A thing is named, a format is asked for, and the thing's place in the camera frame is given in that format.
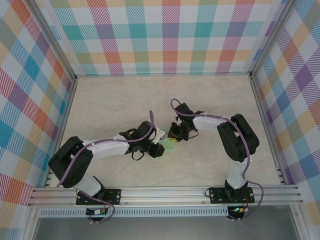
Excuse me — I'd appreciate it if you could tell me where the light green paper sheet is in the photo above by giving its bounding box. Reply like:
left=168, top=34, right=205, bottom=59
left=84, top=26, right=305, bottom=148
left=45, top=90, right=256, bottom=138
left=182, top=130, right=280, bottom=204
left=152, top=124, right=177, bottom=163

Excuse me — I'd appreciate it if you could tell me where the small circuit board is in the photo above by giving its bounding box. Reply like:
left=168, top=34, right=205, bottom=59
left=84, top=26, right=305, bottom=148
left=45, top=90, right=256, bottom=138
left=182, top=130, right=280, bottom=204
left=85, top=208, right=109, bottom=216

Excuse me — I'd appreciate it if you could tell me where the circuit board with green light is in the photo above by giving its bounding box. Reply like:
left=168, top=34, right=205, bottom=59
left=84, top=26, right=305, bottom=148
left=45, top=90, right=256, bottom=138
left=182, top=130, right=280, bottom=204
left=230, top=206, right=250, bottom=214

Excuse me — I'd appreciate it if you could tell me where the long aluminium mounting rail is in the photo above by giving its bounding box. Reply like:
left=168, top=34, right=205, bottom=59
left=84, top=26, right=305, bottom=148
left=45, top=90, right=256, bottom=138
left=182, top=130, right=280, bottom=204
left=27, top=184, right=305, bottom=208

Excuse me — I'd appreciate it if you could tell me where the perforated white cable tray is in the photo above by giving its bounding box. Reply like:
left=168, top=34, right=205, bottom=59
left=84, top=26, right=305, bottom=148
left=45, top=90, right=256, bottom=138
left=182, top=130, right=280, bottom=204
left=39, top=206, right=230, bottom=218

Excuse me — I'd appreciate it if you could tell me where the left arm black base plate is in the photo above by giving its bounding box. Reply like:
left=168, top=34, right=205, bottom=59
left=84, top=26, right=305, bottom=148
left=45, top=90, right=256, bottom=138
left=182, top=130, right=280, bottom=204
left=75, top=188, right=123, bottom=206

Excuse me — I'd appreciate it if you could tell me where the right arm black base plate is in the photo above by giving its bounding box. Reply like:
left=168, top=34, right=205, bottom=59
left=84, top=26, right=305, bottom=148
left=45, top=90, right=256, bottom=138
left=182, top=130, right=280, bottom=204
left=208, top=186, right=256, bottom=205

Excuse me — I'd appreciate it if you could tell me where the aluminium table side rail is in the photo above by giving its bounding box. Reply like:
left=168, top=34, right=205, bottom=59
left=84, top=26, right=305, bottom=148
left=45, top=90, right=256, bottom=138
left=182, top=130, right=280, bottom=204
left=44, top=77, right=79, bottom=188
left=249, top=74, right=287, bottom=186

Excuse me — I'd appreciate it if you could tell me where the aluminium frame post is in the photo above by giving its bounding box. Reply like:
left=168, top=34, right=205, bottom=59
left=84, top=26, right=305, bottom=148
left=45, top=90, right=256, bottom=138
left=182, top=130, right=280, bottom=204
left=26, top=0, right=77, bottom=82
left=249, top=0, right=299, bottom=79

